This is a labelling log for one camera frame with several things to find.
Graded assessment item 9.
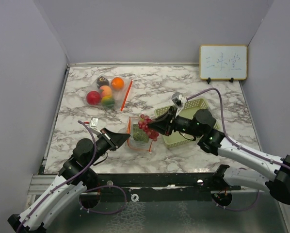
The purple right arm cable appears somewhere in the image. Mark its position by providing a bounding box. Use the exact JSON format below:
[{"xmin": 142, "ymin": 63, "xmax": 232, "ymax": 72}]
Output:
[{"xmin": 183, "ymin": 87, "xmax": 290, "ymax": 211}]

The green netted melon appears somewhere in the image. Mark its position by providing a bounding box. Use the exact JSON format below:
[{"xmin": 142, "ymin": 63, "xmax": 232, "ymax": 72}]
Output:
[{"xmin": 131, "ymin": 124, "xmax": 149, "ymax": 143}]

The yellow green mango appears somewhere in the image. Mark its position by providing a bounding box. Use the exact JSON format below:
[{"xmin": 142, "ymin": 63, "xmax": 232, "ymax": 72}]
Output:
[{"xmin": 101, "ymin": 96, "xmax": 115, "ymax": 108}]

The small framed whiteboard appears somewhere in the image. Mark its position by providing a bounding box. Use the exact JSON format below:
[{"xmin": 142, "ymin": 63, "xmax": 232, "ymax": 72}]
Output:
[{"xmin": 199, "ymin": 45, "xmax": 248, "ymax": 81}]

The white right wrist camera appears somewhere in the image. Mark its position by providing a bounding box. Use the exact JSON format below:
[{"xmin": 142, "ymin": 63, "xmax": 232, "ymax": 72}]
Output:
[{"xmin": 171, "ymin": 92, "xmax": 187, "ymax": 108}]

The dark purple plum fruit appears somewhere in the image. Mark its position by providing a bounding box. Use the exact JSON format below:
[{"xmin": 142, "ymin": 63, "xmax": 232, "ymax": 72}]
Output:
[{"xmin": 96, "ymin": 76, "xmax": 109, "ymax": 88}]

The peach orange pink fruit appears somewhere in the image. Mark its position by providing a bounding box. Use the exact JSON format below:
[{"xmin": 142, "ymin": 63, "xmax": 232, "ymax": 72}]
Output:
[{"xmin": 99, "ymin": 86, "xmax": 112, "ymax": 97}]

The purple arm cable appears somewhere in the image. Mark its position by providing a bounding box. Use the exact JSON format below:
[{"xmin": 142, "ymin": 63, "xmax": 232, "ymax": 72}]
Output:
[
  {"xmin": 183, "ymin": 87, "xmax": 290, "ymax": 211},
  {"xmin": 15, "ymin": 120, "xmax": 128, "ymax": 233}
]

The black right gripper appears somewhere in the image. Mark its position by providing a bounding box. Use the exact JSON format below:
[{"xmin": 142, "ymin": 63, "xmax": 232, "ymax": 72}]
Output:
[{"xmin": 147, "ymin": 106, "xmax": 203, "ymax": 138}]

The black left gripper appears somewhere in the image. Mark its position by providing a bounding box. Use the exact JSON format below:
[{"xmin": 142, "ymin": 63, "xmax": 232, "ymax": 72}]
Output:
[{"xmin": 87, "ymin": 127, "xmax": 130, "ymax": 166}]

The pale green plastic basket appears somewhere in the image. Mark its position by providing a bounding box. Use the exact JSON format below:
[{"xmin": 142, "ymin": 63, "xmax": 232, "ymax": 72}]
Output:
[{"xmin": 154, "ymin": 98, "xmax": 220, "ymax": 149}]

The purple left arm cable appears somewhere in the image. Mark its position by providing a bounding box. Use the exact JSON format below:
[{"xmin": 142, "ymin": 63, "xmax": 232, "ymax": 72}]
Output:
[{"xmin": 15, "ymin": 120, "xmax": 128, "ymax": 233}]

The red apple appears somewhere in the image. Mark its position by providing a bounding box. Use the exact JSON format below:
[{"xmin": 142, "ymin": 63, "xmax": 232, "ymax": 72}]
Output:
[{"xmin": 86, "ymin": 91, "xmax": 101, "ymax": 105}]

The dark purple grape bunch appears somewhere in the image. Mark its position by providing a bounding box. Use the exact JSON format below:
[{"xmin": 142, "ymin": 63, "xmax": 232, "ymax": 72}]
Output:
[{"xmin": 138, "ymin": 114, "xmax": 159, "ymax": 141}]

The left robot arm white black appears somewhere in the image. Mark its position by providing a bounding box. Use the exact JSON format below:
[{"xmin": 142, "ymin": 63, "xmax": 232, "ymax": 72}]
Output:
[{"xmin": 8, "ymin": 128, "xmax": 130, "ymax": 233}]

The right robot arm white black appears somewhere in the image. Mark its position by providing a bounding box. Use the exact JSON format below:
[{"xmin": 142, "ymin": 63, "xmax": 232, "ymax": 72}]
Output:
[{"xmin": 148, "ymin": 106, "xmax": 290, "ymax": 205}]

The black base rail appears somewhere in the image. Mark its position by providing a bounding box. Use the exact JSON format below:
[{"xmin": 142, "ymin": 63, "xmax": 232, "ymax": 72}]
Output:
[{"xmin": 69, "ymin": 171, "xmax": 242, "ymax": 202}]

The clear zip top bag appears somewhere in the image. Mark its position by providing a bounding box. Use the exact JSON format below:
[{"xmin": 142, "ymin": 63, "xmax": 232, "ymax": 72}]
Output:
[{"xmin": 84, "ymin": 75, "xmax": 134, "ymax": 111}]

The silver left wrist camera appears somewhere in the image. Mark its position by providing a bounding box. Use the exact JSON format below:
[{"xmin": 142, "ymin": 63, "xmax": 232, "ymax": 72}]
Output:
[{"xmin": 89, "ymin": 117, "xmax": 100, "ymax": 135}]

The clear zip bag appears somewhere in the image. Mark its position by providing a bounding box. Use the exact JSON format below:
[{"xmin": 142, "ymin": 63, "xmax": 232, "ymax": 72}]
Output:
[
  {"xmin": 84, "ymin": 75, "xmax": 134, "ymax": 111},
  {"xmin": 126, "ymin": 117, "xmax": 154, "ymax": 153}
]

